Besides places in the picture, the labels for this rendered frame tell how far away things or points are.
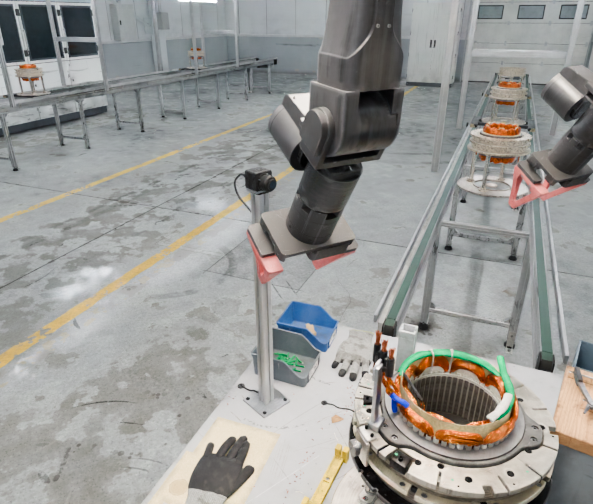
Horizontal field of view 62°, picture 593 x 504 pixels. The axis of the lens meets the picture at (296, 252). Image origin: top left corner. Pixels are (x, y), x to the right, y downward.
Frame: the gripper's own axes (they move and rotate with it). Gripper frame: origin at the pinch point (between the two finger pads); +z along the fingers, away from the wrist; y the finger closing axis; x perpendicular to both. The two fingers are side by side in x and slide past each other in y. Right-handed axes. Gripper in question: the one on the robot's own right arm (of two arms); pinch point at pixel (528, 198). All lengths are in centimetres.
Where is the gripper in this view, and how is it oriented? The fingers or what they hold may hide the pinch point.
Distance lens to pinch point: 99.0
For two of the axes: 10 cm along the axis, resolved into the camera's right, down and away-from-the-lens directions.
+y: -8.7, 2.1, -4.5
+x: 4.2, 7.9, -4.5
